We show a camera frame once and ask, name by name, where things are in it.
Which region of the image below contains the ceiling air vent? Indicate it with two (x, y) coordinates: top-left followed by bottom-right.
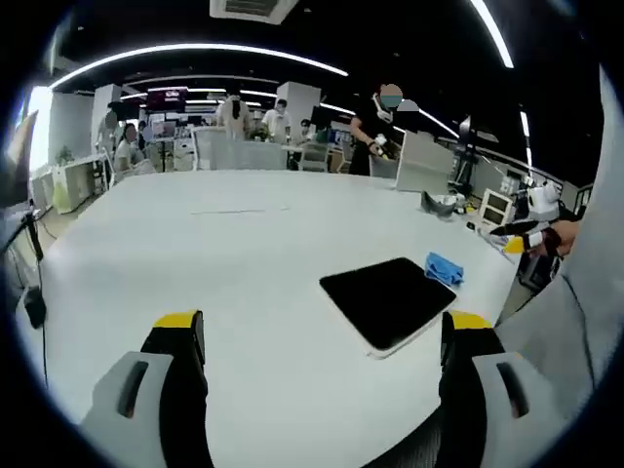
(209, 0), (299, 26)

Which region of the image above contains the wall screen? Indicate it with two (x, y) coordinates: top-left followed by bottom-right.
(145, 86), (190, 113)

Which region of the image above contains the black mesh chair back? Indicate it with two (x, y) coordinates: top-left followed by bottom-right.
(359, 403), (488, 468)

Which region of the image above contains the black headset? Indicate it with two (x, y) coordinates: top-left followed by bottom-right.
(420, 190), (458, 222)

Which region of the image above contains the black power adapter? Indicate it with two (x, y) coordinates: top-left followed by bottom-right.
(22, 286), (49, 330)

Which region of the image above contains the person's right hand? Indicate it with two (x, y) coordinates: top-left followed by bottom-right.
(528, 218), (584, 260)

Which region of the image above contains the blue cleaning cloth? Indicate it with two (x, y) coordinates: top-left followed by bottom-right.
(424, 251), (466, 286)

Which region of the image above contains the white low cabinet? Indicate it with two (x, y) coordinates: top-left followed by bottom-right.
(50, 154), (107, 215)

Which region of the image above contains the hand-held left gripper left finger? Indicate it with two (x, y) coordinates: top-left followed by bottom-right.
(79, 308), (215, 468)

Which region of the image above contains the grey desk partition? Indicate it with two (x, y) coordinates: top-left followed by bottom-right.
(394, 131), (455, 193)

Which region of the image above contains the white framed box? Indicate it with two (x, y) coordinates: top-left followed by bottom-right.
(479, 186), (514, 226)

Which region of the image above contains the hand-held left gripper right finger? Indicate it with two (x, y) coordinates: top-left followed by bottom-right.
(437, 309), (570, 468)

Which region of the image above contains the black mirror with white frame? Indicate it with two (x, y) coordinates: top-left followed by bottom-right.
(319, 256), (458, 362)

